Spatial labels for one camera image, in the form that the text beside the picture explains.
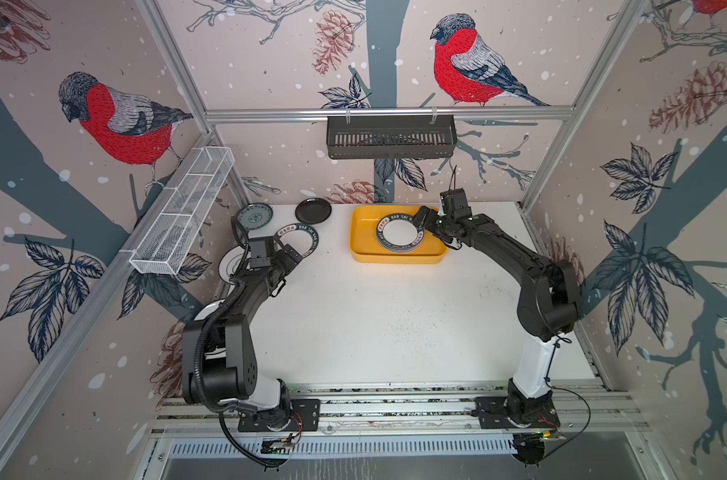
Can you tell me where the green rim plate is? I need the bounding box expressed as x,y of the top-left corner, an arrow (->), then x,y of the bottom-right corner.
273,223 -> 319,258
375,213 -> 425,254

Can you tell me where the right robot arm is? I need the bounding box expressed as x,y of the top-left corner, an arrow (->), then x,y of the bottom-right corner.
411,189 -> 583,426

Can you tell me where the black hanging basket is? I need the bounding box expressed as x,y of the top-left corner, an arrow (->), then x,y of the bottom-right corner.
326,115 -> 457,160

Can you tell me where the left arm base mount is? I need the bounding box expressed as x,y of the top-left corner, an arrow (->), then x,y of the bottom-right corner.
237,399 -> 320,433

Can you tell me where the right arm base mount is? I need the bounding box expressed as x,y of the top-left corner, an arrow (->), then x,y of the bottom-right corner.
473,394 -> 561,430

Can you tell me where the small black plate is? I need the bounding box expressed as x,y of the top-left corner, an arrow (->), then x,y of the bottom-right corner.
294,197 -> 332,225

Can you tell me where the green rim plate back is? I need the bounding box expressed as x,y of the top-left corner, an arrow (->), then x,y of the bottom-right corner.
273,223 -> 319,258

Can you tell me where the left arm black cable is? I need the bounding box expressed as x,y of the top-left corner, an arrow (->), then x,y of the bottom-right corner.
194,299 -> 292,470

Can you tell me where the green rim plate front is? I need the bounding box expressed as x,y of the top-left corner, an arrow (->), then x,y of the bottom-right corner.
375,213 -> 425,254

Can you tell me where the white plate green motif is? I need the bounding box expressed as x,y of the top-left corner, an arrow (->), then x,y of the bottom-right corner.
218,246 -> 244,284

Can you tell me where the horizontal aluminium rail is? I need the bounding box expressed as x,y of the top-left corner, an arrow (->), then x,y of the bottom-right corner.
204,106 -> 575,125

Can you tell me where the yellow plastic bin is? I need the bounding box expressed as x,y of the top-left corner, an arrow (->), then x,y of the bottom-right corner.
349,205 -> 447,265

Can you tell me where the small teal patterned plate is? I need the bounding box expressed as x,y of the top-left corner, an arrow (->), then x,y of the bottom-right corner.
235,203 -> 273,231

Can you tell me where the white plate near base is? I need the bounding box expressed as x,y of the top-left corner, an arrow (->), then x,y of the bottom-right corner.
192,299 -> 226,360

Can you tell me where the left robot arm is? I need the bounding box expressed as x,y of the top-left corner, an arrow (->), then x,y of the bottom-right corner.
181,236 -> 303,428

